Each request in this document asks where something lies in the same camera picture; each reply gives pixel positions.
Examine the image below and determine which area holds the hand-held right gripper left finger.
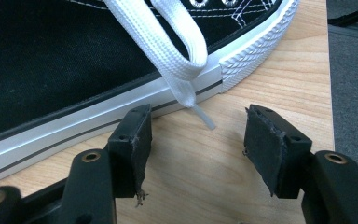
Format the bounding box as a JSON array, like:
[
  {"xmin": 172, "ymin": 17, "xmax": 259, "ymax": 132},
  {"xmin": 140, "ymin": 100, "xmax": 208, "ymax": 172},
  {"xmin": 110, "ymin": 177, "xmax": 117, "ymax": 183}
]
[{"xmin": 107, "ymin": 104, "xmax": 153, "ymax": 208}]

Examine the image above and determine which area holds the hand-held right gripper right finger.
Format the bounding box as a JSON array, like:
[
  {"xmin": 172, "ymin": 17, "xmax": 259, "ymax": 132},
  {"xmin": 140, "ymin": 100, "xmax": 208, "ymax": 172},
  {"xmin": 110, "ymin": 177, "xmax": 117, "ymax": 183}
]
[{"xmin": 242, "ymin": 104, "xmax": 313, "ymax": 200}]

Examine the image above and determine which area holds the black canvas sneaker white sole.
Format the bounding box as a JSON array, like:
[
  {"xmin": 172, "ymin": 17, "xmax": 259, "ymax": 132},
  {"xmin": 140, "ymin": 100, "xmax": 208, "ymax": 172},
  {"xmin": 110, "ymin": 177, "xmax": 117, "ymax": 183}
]
[{"xmin": 0, "ymin": 0, "xmax": 301, "ymax": 188}]

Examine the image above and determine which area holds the black metal stand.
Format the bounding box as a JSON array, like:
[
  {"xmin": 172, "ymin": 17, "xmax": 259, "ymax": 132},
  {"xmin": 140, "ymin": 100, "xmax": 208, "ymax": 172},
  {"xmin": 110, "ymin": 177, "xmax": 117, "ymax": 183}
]
[{"xmin": 326, "ymin": 3, "xmax": 358, "ymax": 27}]

